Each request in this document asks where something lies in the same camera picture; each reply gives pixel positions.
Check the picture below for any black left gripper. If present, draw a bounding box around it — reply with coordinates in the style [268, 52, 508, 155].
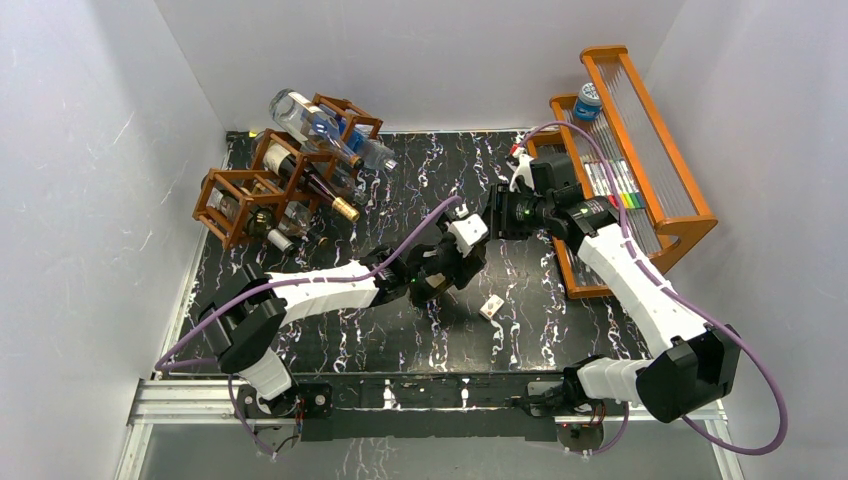
[407, 214, 485, 289]

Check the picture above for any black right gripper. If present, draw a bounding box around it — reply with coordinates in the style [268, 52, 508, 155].
[478, 183, 553, 241]

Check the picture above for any clear glass corked bottle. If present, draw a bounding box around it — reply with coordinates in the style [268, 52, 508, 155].
[268, 88, 363, 169]

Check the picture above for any blue labelled plastic bottle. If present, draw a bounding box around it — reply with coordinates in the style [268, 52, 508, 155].
[301, 106, 397, 171]

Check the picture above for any dark green wine bottle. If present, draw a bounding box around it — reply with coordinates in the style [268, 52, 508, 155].
[408, 256, 480, 306]

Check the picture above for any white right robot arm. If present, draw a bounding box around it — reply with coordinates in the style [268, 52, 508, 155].
[487, 150, 740, 423]

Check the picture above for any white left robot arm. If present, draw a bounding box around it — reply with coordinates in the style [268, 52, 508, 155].
[201, 232, 488, 417]

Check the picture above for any brown wooden wine rack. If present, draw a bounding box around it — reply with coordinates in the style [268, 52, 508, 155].
[192, 88, 397, 254]

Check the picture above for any silver-capped dark wine bottle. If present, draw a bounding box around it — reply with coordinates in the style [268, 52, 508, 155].
[207, 188, 295, 254]

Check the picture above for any gold-capped red wine bottle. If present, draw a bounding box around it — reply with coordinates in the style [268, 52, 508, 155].
[262, 142, 360, 222]

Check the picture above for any small white box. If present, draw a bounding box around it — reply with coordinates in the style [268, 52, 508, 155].
[479, 295, 505, 321]

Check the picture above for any row of coloured markers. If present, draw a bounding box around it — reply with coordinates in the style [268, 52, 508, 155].
[583, 157, 647, 210]

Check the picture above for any orange wooden display shelf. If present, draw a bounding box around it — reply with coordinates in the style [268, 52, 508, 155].
[526, 45, 717, 273]

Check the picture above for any blue lidded small jar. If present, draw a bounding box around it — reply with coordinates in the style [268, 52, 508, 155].
[573, 82, 602, 122]

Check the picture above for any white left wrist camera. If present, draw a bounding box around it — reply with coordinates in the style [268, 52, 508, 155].
[447, 203, 489, 258]

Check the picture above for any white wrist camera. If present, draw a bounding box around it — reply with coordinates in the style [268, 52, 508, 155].
[447, 203, 489, 258]
[509, 145, 535, 194]

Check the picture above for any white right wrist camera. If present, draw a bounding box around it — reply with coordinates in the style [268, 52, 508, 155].
[509, 145, 535, 194]

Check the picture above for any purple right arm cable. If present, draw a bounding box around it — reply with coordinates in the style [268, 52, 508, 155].
[510, 121, 790, 458]

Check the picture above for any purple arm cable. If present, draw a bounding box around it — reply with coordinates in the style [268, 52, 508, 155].
[153, 194, 465, 458]
[510, 121, 790, 458]

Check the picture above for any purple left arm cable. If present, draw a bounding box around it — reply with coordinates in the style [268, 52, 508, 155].
[153, 194, 465, 458]

